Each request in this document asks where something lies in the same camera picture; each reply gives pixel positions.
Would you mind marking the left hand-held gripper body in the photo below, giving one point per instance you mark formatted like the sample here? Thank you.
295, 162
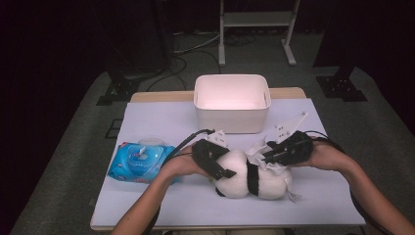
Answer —
204, 151

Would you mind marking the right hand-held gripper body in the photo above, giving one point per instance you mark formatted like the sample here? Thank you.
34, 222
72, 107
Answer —
293, 148

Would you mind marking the panda plush toy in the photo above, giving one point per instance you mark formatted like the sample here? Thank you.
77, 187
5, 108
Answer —
235, 182

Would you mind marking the white wet wipe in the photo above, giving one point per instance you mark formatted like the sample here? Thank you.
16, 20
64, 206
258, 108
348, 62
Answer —
257, 153

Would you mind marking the white plastic bin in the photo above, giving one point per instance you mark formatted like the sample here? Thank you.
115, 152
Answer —
231, 111

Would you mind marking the blue wet wipes pack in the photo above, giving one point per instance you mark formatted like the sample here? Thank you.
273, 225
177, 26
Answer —
140, 164

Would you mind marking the person's left hand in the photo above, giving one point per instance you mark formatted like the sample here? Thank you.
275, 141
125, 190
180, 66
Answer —
179, 164

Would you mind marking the person's right hand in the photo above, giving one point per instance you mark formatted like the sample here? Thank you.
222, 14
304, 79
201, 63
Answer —
326, 156

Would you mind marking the white table sheet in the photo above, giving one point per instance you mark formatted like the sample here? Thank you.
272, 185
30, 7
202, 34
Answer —
221, 212

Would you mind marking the wooden table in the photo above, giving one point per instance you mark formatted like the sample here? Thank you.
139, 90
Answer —
163, 96

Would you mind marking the black stand base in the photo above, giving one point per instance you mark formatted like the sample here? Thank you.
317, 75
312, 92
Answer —
341, 87
119, 89

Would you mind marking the dark floor plate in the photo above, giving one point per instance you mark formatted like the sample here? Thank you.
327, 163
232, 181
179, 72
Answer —
114, 129

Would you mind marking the white metal stand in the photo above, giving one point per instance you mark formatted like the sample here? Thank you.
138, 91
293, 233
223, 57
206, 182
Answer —
256, 19

